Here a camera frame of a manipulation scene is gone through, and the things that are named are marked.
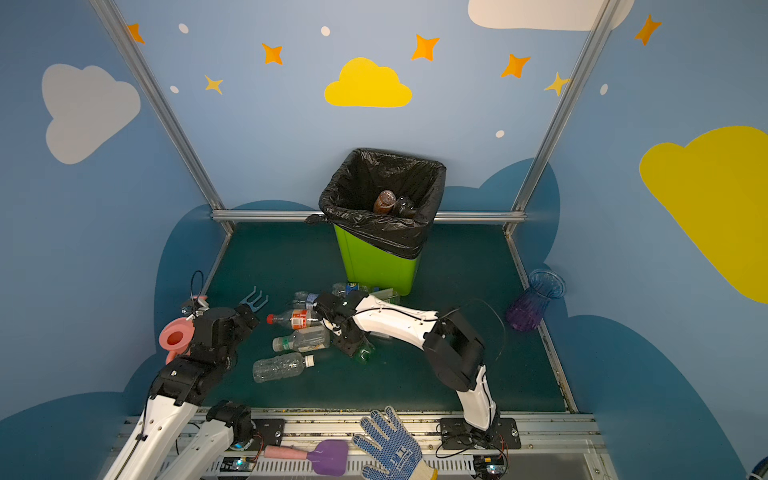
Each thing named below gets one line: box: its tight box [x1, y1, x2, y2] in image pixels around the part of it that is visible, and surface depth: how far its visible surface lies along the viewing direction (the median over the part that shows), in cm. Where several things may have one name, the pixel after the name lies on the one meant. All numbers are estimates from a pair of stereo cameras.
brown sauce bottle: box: [374, 190, 397, 214], surface depth 98 cm
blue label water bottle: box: [292, 291, 319, 311], surface depth 97 cm
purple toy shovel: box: [264, 439, 349, 476], surface depth 72 cm
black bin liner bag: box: [304, 147, 447, 259], surface depth 84 cm
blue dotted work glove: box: [352, 406, 438, 480], surface depth 73 cm
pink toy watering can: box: [158, 317, 195, 365], surface depth 81 cm
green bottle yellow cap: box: [355, 346, 371, 364], surface depth 82 cm
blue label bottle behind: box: [331, 282, 360, 297], surface depth 100 cm
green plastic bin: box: [333, 223, 421, 296], surface depth 92 cm
